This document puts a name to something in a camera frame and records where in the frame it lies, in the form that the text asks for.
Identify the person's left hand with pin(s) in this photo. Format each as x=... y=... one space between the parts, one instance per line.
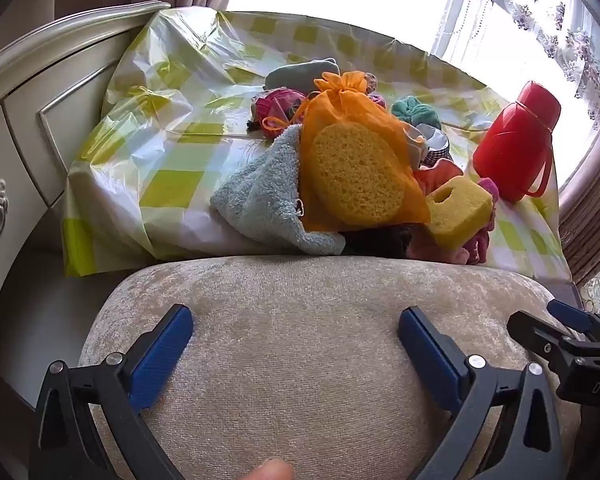
x=270 y=471

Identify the grey sock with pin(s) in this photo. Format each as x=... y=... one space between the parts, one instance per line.
x=300 y=72

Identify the dark brown fuzzy cloth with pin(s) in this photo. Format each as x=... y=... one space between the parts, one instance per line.
x=375 y=242

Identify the light blue towel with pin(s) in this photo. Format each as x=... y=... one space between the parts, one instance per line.
x=260 y=190

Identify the orange organza bag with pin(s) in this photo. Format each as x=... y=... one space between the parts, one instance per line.
x=360 y=110

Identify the green checked plastic tablecloth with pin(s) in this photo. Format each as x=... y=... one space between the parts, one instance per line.
x=155 y=160

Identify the dark pink scrunchie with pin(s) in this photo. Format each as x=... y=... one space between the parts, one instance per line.
x=275 y=102

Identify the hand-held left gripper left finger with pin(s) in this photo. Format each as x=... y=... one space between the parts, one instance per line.
x=160 y=355

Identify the black white gingham cloth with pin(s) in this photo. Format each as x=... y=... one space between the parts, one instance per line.
x=437 y=152

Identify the teal scrunchie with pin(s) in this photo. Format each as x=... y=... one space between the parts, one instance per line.
x=410 y=110

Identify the round yellow sponge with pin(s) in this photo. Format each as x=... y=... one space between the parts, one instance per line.
x=355 y=175

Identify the red thermos flask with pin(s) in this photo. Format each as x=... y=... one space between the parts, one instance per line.
x=510 y=150

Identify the bright pink fuzzy cloth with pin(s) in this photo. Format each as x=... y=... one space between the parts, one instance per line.
x=480 y=247

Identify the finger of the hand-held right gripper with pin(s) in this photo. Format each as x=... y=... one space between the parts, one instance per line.
x=572 y=312
x=535 y=332

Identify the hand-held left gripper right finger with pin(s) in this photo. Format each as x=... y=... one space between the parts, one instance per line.
x=427 y=360

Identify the yellow sponge block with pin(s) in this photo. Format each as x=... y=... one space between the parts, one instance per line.
x=460 y=215

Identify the beige upholstered stool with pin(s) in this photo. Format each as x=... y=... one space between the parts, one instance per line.
x=300 y=335

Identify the white carved dresser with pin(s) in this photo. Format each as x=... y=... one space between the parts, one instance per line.
x=30 y=110

